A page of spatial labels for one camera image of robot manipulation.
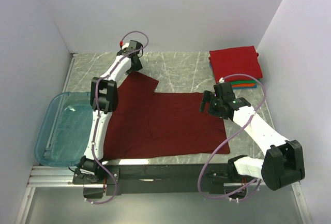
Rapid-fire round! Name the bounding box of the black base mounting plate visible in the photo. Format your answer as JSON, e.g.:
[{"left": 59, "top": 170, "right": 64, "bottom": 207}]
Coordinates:
[{"left": 72, "top": 163, "right": 252, "bottom": 199}]

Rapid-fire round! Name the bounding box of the folded orange t shirt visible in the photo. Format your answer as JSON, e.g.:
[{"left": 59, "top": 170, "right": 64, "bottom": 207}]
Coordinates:
[{"left": 232, "top": 83, "right": 257, "bottom": 89}]

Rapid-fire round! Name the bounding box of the folded red t shirt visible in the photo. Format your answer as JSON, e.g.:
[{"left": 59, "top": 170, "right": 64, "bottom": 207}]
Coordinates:
[{"left": 209, "top": 46, "right": 263, "bottom": 82}]

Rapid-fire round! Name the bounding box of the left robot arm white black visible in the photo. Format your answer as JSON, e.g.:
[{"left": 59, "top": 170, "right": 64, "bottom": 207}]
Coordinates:
[{"left": 74, "top": 40, "right": 143, "bottom": 184}]

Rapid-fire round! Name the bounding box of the purple cable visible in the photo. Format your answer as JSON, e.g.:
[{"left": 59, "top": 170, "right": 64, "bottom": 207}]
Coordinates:
[
  {"left": 198, "top": 73, "right": 267, "bottom": 201},
  {"left": 92, "top": 30, "right": 150, "bottom": 205}
]

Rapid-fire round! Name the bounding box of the dark red t shirt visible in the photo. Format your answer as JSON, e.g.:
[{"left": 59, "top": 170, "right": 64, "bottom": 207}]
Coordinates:
[{"left": 103, "top": 72, "right": 227, "bottom": 159}]

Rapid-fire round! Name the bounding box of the teal transparent plastic bin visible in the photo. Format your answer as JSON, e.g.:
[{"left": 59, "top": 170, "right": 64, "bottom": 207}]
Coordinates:
[{"left": 34, "top": 92, "right": 93, "bottom": 168}]

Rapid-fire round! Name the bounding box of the aluminium rail frame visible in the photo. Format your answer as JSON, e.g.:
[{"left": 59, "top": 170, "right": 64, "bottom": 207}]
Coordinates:
[{"left": 16, "top": 52, "right": 312, "bottom": 223}]

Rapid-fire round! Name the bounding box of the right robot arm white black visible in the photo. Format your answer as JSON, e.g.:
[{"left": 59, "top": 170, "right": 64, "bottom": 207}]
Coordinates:
[{"left": 199, "top": 82, "right": 305, "bottom": 190}]

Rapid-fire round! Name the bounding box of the folded green t shirt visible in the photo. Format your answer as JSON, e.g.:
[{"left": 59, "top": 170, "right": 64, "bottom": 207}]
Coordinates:
[{"left": 231, "top": 80, "right": 257, "bottom": 85}]

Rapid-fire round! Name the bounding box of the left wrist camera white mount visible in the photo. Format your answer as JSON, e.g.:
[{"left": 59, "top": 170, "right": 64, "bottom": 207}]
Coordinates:
[{"left": 119, "top": 40, "right": 129, "bottom": 50}]

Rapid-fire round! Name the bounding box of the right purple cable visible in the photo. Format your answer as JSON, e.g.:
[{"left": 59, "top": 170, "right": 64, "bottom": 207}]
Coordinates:
[{"left": 198, "top": 73, "right": 267, "bottom": 201}]

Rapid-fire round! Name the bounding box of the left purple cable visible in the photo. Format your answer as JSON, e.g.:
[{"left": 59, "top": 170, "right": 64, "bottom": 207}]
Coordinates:
[{"left": 92, "top": 30, "right": 150, "bottom": 205}]

